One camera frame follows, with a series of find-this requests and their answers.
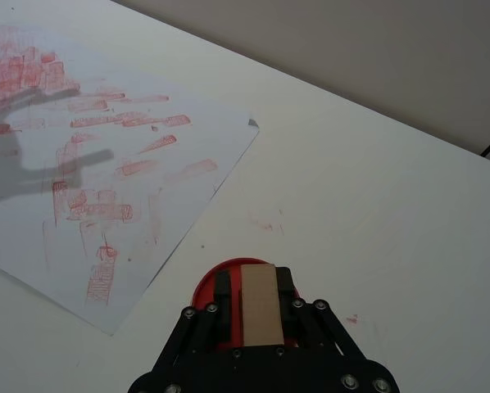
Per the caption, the white paper with red stamp marks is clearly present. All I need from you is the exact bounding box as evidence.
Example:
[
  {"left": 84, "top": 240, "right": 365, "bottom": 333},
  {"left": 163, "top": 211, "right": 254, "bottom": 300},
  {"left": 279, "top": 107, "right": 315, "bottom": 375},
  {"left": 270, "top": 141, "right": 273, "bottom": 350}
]
[{"left": 0, "top": 23, "right": 261, "bottom": 337}]

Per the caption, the brown wooden stamp block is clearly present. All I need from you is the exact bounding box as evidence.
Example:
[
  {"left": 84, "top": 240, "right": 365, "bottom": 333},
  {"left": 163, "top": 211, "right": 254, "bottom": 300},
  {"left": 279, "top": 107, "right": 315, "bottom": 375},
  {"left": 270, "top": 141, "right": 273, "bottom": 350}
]
[{"left": 239, "top": 264, "right": 285, "bottom": 349}]

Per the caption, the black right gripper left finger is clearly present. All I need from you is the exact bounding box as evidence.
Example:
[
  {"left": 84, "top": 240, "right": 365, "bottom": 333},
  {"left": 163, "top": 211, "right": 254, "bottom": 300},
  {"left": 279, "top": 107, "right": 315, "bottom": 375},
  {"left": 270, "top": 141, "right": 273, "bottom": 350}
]
[{"left": 154, "top": 269, "right": 233, "bottom": 370}]

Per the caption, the round red ink pad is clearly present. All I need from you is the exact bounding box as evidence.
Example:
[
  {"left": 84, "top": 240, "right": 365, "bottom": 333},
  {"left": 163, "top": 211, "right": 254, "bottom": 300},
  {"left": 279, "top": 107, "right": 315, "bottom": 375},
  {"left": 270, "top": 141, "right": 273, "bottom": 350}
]
[{"left": 190, "top": 256, "right": 302, "bottom": 353}]

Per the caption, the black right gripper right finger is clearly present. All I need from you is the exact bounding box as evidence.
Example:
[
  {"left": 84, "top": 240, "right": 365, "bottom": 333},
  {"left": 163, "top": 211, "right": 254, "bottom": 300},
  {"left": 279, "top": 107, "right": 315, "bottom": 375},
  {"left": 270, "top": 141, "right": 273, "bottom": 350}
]
[{"left": 274, "top": 266, "right": 367, "bottom": 360}]

